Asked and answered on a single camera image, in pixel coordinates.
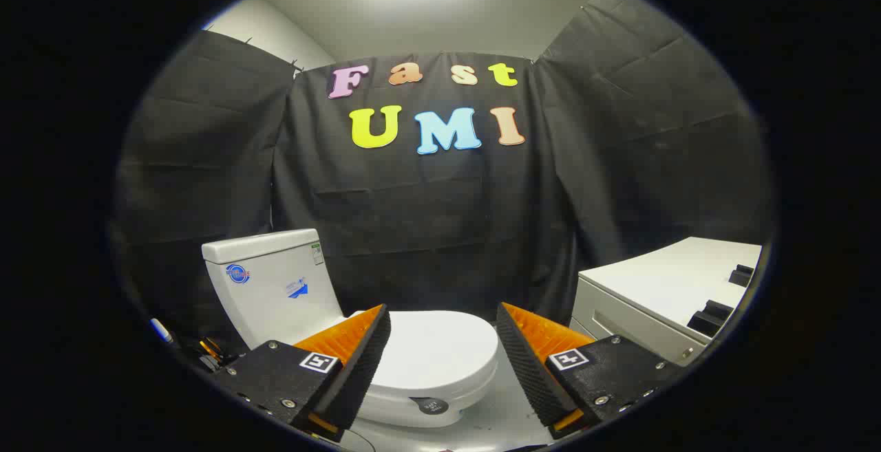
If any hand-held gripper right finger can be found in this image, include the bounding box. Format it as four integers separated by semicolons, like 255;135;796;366
496;302;683;440

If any orange black tool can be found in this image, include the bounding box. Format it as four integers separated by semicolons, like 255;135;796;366
199;336;229;365

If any large black block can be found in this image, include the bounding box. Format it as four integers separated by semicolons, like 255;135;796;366
687;300;734;337

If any white toilet lid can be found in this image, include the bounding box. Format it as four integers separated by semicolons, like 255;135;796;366
348;310;499;398

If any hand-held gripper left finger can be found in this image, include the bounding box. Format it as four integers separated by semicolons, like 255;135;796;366
210;304;392;443

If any white drawer cabinet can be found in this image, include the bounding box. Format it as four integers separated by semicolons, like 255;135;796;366
570;237;763;367

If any black backdrop cloth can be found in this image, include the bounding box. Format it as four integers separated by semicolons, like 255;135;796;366
114;0;775;353

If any white ceramic toilet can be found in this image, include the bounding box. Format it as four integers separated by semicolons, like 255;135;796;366
202;228;499;429

